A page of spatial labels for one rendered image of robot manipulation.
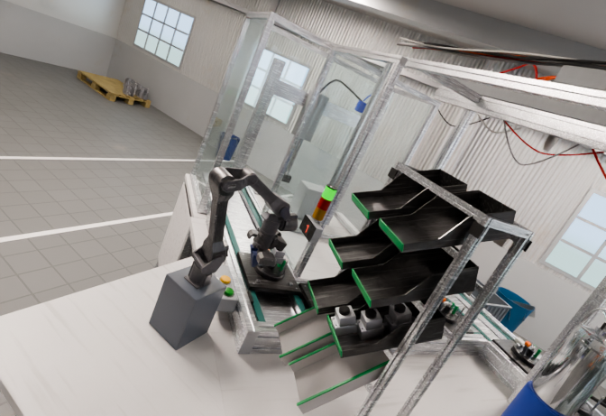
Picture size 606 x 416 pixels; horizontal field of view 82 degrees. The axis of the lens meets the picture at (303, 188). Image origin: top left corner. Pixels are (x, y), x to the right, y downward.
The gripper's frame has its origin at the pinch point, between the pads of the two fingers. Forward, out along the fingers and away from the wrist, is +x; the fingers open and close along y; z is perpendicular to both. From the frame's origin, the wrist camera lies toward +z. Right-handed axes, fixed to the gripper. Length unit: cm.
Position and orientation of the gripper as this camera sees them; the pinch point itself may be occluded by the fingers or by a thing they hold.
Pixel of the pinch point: (256, 258)
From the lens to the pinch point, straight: 127.5
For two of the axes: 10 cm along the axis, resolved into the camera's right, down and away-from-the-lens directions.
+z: 8.5, 2.2, 4.7
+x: -3.9, 8.8, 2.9
